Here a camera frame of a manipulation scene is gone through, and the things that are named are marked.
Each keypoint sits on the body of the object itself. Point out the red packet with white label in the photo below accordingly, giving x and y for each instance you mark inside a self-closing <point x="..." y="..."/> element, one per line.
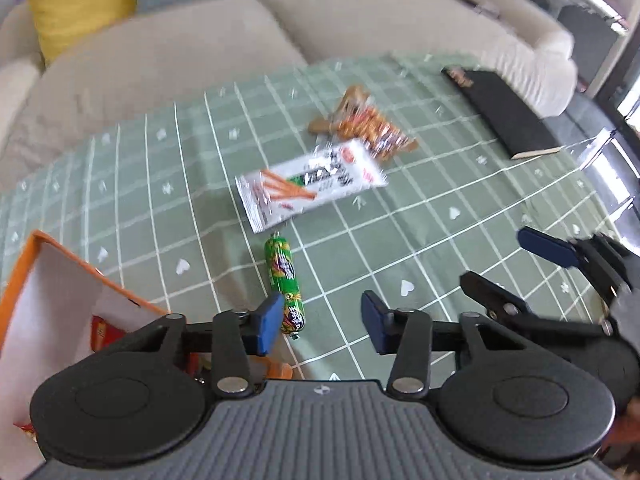
<point x="102" y="335"/>

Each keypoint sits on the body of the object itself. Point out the beige fabric sofa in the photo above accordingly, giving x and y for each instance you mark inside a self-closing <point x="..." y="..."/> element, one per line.
<point x="200" y="55"/>

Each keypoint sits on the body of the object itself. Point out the green checkered tablecloth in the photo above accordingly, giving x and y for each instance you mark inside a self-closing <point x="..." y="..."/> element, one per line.
<point x="450" y="200"/>

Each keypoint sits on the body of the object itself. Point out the orange mixed nut packet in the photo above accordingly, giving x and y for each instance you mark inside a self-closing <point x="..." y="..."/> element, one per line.
<point x="365" y="122"/>

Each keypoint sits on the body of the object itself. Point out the orange stick snack bag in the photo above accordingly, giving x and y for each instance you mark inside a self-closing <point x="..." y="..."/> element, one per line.
<point x="26" y="427"/>

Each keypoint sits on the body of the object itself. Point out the green sausage snack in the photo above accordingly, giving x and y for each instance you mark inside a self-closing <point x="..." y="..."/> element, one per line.
<point x="284" y="280"/>

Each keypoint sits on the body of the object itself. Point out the yellow pillow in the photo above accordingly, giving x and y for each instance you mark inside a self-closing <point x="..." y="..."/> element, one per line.
<point x="80" y="5"/>

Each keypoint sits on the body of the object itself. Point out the orange cardboard box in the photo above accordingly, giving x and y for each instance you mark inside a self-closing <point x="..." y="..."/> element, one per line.
<point x="65" y="305"/>

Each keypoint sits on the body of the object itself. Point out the white stick snack packet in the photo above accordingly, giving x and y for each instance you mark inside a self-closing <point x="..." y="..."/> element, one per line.
<point x="310" y="182"/>

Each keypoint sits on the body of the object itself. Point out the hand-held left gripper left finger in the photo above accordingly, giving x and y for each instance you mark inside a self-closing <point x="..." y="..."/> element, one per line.
<point x="266" y="322"/>

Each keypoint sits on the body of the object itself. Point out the black notebook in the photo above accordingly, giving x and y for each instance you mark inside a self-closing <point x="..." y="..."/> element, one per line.
<point x="505" y="110"/>

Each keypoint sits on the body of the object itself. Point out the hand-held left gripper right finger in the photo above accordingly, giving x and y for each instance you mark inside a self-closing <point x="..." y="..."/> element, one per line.
<point x="375" y="320"/>

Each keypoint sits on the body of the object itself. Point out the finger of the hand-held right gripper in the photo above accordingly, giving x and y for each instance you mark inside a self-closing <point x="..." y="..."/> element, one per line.
<point x="545" y="247"/>
<point x="500" y="302"/>

